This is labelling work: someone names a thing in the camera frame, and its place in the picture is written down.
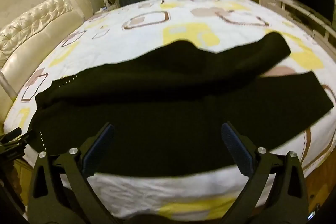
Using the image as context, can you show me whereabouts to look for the bed with patterned sheet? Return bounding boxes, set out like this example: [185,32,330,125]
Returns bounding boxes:
[4,0,336,222]

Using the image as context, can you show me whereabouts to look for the black pants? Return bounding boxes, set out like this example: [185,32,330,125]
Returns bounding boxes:
[26,32,334,177]

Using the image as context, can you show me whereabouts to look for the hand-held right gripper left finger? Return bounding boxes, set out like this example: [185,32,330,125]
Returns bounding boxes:
[28,123,116,224]

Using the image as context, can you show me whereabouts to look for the cream tufted headboard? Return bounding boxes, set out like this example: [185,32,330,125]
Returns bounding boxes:
[0,0,93,132]

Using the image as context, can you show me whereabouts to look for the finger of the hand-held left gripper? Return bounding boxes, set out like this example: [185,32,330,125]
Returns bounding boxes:
[0,131,36,160]
[0,127,22,143]

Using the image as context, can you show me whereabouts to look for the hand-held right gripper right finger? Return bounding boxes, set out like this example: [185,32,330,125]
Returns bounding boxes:
[220,122,309,224]

